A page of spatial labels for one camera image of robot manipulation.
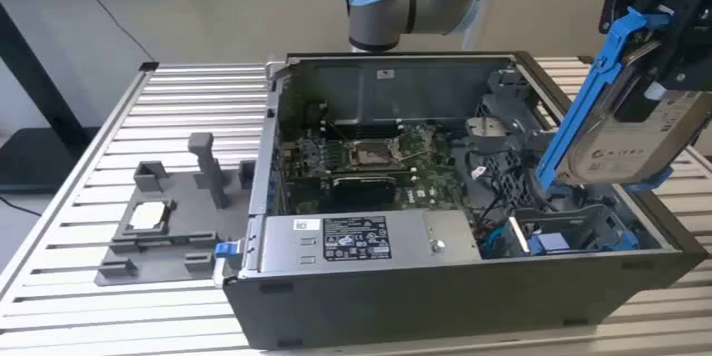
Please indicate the hard disk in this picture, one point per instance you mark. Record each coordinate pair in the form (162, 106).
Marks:
(612, 151)
(548, 244)

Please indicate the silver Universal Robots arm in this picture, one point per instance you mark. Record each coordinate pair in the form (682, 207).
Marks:
(384, 10)

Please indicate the green motherboard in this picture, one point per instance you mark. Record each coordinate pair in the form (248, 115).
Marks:
(439, 189)

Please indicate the black RAM slots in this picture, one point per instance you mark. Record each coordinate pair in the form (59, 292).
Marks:
(362, 130)

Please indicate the CPU socket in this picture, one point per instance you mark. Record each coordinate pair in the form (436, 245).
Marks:
(374, 155)

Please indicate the black graphics card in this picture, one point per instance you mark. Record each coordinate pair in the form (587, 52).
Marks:
(364, 193)

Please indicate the open black PC case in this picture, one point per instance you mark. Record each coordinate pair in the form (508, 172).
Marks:
(390, 310)

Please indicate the silver power supply unit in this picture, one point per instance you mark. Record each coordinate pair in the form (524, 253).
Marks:
(290, 243)

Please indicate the blue case latch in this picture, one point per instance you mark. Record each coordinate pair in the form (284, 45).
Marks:
(224, 250)

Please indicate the silver CPU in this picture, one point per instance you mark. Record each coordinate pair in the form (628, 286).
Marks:
(150, 215)

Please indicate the green RAM stick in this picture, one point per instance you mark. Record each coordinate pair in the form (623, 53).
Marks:
(167, 242)

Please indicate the grey parts rack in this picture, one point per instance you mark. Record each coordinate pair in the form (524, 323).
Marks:
(167, 264)

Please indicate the black monitor stand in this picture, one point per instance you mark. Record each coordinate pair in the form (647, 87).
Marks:
(34, 156)

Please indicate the silver metal bracket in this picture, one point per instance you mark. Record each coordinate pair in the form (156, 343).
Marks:
(492, 126)

